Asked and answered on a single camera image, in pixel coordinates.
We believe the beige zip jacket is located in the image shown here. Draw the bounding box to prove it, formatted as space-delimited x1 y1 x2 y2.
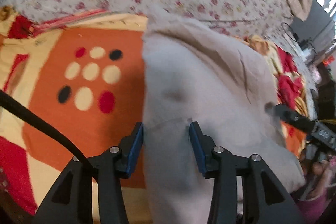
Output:
142 7 305 223

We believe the orange red patterned blanket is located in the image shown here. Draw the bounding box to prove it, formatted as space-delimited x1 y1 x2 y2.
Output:
0 5 316 224

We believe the black cable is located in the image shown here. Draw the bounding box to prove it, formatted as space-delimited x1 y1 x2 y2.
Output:
0 90 98 183

